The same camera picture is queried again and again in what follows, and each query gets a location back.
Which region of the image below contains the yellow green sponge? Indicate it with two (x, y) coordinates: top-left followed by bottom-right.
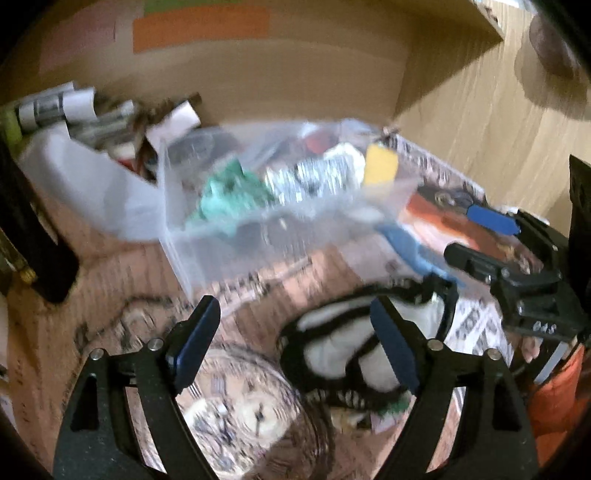
(363, 144), (399, 186)

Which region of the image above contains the black white sleep mask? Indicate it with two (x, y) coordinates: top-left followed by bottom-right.
(277, 273), (459, 411)

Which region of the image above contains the grey knitted cloth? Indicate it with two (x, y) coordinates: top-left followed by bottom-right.
(263, 159), (358, 205)

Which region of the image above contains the green striped sock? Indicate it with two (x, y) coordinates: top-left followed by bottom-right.
(184, 155), (279, 236)

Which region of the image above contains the right hand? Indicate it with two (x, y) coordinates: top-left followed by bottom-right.
(519, 336), (543, 364)

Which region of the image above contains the orange bird poster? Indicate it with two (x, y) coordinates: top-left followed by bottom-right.
(369, 140), (540, 364)

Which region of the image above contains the white crumpled cloth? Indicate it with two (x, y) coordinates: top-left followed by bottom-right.
(322, 142), (367, 188)

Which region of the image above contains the dark glass bottle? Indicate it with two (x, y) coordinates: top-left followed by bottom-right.
(1, 143), (79, 305)

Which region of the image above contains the white plastic container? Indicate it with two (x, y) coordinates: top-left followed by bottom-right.
(18, 128), (161, 242)

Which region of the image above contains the clear plastic storage box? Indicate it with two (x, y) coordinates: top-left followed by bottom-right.
(157, 119), (421, 296)

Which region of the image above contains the small white card box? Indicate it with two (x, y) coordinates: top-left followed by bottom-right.
(145, 101), (201, 151)

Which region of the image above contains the rolled newspaper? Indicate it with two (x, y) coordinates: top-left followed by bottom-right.
(14, 82), (97, 132)

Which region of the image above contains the orange sticky note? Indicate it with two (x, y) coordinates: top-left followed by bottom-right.
(132, 4), (270, 54)

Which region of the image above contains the pink sticky note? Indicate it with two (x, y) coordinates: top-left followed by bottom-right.
(39, 1), (118, 74)

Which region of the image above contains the green sticky note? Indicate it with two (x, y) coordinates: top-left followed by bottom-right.
(144, 0), (235, 16)

